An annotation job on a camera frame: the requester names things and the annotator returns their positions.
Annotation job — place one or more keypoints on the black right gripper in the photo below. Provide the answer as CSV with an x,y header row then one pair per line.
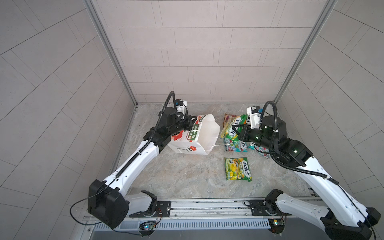
x,y
243,134

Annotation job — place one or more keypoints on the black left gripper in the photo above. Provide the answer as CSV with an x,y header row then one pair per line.
x,y
187,125

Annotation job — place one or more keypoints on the green red snack packet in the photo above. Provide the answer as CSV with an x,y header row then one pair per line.
x,y
235,146

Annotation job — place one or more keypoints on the white paper bag red flowers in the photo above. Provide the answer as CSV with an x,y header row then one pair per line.
x,y
200,140

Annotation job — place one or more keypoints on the teal pink snack packet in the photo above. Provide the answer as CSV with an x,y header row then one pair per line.
x,y
261,150

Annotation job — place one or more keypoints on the orange pink snack packet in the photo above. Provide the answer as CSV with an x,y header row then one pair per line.
x,y
228,120

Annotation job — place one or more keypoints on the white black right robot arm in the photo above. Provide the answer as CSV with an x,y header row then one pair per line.
x,y
343,217

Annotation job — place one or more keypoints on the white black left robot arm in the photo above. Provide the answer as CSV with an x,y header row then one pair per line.
x,y
119,182

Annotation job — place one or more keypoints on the right green circuit board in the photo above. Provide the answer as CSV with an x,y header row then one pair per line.
x,y
277,226

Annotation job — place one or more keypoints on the green circuit board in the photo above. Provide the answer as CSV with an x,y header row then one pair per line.
x,y
147,226
277,226

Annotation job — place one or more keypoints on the left green circuit board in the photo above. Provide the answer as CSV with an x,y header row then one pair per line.
x,y
147,226

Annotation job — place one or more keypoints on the aluminium corner profile right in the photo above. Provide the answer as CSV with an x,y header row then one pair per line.
x,y
320,22

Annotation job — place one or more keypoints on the aluminium corner profile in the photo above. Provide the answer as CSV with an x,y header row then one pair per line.
x,y
90,7
320,22

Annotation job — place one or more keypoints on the aluminium corner profile left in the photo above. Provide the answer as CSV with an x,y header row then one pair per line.
x,y
90,7

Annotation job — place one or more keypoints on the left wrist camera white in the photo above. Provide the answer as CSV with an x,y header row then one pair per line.
x,y
181,106

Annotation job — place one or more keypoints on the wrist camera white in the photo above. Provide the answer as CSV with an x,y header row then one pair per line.
x,y
253,117
181,106

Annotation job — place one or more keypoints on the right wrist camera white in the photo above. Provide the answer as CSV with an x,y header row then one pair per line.
x,y
253,117

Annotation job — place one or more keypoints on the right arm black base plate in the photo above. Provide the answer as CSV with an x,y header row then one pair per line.
x,y
264,207

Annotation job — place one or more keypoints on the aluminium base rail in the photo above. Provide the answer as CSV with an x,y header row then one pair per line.
x,y
207,207

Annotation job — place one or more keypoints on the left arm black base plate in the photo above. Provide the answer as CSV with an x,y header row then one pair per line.
x,y
147,205

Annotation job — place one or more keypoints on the white slotted cable duct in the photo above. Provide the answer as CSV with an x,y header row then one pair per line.
x,y
196,224

